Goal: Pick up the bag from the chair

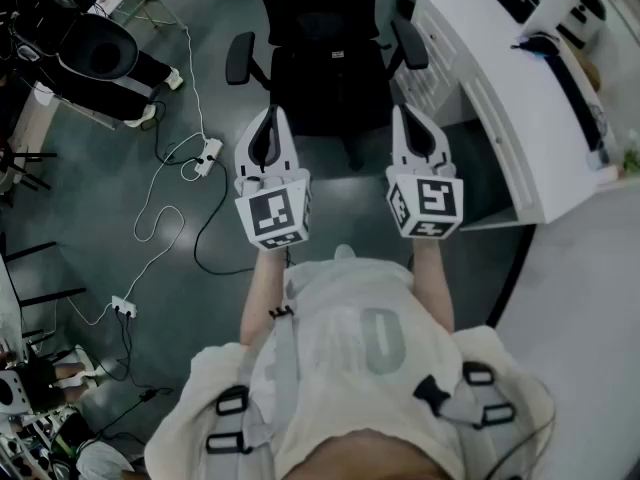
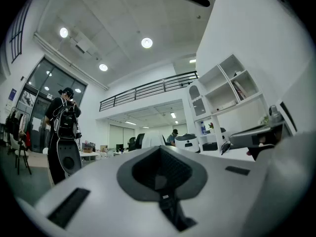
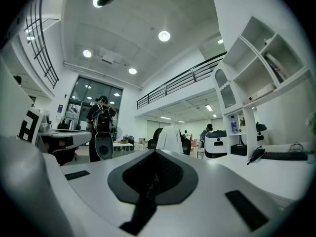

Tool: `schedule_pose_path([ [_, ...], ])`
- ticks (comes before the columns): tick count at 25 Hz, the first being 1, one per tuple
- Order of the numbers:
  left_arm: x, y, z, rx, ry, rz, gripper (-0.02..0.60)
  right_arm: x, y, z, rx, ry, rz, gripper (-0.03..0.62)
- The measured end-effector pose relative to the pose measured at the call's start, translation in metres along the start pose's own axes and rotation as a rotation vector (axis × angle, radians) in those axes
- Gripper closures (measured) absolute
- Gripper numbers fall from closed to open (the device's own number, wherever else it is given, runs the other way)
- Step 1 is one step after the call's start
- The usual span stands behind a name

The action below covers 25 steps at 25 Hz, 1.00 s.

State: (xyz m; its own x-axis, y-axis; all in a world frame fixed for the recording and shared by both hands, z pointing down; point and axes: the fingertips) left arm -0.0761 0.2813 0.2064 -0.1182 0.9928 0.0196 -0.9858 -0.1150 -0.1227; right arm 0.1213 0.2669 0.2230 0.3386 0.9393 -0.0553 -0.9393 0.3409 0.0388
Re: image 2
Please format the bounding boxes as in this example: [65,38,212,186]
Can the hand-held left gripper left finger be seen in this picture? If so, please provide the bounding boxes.
[14,146,180,237]

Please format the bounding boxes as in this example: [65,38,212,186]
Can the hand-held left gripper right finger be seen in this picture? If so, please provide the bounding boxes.
[160,146,270,237]

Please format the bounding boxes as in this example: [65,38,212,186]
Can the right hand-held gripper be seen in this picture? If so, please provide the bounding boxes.
[230,58,316,161]

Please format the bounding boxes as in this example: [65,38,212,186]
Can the black office chair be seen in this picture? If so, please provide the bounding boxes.
[135,132,166,151]

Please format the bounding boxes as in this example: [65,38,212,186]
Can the black box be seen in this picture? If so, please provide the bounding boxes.
[202,142,219,152]

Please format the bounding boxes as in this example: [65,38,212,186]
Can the leaning books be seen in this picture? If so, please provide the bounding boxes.
[233,79,248,100]

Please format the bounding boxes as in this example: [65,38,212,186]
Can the grey black oval panel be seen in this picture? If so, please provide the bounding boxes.
[56,137,82,176]

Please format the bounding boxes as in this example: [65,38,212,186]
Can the white shelf unit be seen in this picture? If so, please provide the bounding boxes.
[187,54,270,154]

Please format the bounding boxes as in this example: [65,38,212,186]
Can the white round appliance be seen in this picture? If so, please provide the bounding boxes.
[174,133,200,154]

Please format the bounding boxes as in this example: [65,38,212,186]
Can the black stool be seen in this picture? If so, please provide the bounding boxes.
[14,134,32,175]

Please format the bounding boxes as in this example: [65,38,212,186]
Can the clothes rack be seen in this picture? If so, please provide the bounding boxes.
[5,106,33,155]

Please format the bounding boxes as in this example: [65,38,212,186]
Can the black framed glass door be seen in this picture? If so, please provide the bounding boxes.
[16,57,88,153]

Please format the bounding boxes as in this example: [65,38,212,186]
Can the white ceiling air conditioner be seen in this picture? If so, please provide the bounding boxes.
[70,31,94,56]

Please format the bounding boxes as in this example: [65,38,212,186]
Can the black window grate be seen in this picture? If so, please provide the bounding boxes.
[9,0,32,64]

